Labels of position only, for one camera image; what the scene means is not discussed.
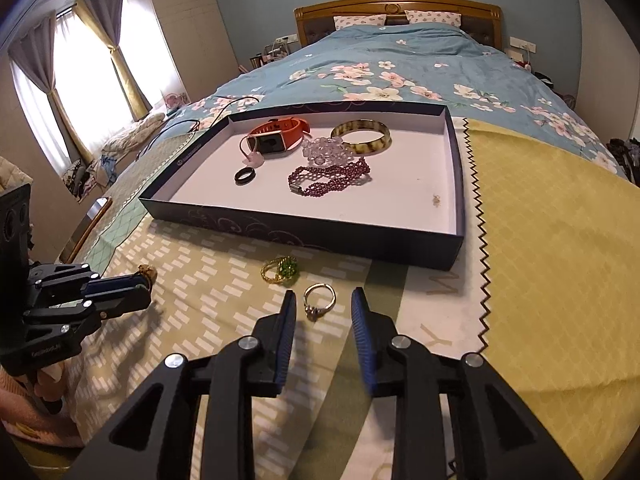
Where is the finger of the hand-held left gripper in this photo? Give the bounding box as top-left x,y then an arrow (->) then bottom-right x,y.
22,287 -> 152,335
30,261 -> 151,298

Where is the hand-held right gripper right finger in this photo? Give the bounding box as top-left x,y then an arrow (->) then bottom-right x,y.
351,287 -> 583,480

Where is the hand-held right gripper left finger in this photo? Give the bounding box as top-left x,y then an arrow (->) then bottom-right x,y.
65,290 -> 297,480

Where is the silver gemstone ring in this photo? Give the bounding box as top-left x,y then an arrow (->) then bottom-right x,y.
303,282 -> 337,322

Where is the dark blue cardboard box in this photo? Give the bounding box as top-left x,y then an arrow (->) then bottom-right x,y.
138,102 -> 467,272

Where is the purple bead bracelet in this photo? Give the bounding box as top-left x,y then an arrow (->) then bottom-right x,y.
287,157 -> 374,196

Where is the pink pendant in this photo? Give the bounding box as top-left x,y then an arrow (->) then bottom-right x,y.
238,134 -> 266,167

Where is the clear crystal bead bracelet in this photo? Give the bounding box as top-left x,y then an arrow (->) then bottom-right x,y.
301,135 -> 354,167

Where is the tortoiseshell bangle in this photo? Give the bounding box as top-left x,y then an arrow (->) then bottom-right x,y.
329,118 -> 394,156

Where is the orange smartwatch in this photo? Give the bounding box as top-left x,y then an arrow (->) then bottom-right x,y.
246,116 -> 312,160

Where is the person's left hand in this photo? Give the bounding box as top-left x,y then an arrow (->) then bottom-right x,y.
29,359 -> 67,414

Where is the cream quilted garment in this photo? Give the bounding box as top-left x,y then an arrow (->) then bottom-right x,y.
0,154 -> 34,197

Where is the pile of mixed clothes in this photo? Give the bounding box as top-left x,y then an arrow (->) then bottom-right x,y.
62,154 -> 119,199

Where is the white crumpled blanket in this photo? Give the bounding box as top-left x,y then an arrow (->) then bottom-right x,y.
102,112 -> 166,157

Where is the yellow green patterned blanket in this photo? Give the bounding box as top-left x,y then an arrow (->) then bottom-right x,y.
64,116 -> 640,480

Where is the grey and yellow curtain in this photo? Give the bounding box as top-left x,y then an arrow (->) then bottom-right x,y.
74,0 -> 154,122

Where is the beige wardrobe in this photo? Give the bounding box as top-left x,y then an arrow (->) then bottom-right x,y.
121,0 -> 242,107
574,0 -> 640,113

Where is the blue floral duvet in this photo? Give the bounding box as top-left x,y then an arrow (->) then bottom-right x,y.
165,24 -> 629,182

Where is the white dotted pillow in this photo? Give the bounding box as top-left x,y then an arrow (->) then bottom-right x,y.
333,13 -> 388,30
403,9 -> 462,29

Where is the pile of dark clothes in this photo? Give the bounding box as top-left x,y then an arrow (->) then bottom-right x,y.
606,137 -> 640,184

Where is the wooden headboard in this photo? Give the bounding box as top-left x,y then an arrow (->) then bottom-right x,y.
293,0 -> 504,52

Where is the gold ring green stone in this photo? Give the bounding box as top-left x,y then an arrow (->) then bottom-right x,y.
259,255 -> 300,286

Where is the black cable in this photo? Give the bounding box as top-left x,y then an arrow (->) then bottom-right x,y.
134,93 -> 267,162

